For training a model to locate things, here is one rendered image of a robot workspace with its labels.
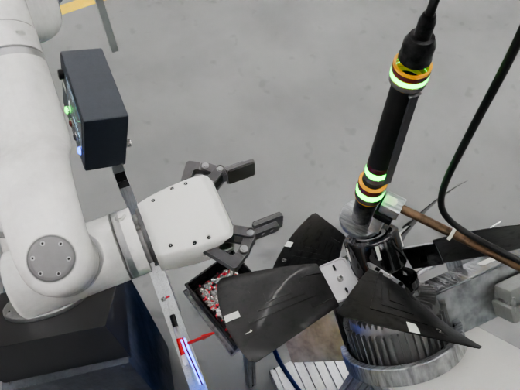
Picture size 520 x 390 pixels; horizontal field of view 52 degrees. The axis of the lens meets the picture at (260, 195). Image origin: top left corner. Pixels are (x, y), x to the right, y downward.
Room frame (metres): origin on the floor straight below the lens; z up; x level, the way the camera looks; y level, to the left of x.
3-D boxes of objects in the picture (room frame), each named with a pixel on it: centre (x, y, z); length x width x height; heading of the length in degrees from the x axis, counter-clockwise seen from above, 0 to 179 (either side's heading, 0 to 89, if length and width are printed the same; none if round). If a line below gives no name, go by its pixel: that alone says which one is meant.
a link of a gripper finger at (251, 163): (0.40, 0.04, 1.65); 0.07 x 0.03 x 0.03; 114
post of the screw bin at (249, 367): (0.46, 0.04, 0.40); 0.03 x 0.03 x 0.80; 38
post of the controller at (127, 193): (0.77, 0.37, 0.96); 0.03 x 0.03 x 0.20; 23
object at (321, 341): (0.38, -0.14, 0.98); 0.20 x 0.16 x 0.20; 23
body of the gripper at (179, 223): (0.31, 0.10, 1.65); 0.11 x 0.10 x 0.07; 114
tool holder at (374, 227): (0.42, -0.18, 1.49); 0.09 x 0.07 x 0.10; 58
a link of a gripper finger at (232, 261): (0.28, 0.05, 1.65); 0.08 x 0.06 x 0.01; 30
